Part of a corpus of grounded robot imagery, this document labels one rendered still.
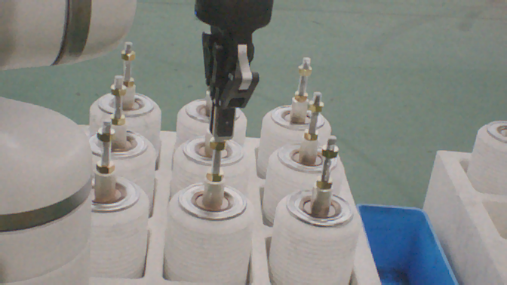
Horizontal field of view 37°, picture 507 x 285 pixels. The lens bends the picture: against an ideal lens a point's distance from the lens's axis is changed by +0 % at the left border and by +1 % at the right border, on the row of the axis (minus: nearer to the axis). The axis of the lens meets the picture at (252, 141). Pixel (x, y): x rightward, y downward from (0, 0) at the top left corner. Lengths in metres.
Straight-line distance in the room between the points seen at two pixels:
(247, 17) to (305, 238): 0.25
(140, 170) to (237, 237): 0.17
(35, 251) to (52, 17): 0.12
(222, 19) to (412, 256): 0.59
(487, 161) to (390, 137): 0.56
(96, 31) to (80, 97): 1.33
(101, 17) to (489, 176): 0.85
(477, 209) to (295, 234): 0.33
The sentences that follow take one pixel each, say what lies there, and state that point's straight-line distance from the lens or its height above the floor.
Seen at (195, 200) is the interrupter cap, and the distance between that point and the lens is 0.83.
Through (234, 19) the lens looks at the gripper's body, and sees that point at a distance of 0.71.
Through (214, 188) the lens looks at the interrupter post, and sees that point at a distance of 0.81.
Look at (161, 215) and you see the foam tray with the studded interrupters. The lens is 0.94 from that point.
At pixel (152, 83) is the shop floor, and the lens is 1.77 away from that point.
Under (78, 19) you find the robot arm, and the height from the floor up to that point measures 0.57.
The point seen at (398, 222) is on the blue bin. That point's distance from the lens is 1.16.
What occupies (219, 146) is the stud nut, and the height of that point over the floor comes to 0.32.
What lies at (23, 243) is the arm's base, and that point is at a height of 0.46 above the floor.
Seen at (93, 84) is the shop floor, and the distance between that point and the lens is 1.75.
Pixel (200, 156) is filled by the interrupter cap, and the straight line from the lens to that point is 0.92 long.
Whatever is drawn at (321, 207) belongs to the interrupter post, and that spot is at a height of 0.26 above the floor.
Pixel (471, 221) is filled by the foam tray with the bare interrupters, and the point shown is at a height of 0.17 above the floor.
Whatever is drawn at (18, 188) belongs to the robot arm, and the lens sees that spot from 0.37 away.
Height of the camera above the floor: 0.68
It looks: 26 degrees down
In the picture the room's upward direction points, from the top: 7 degrees clockwise
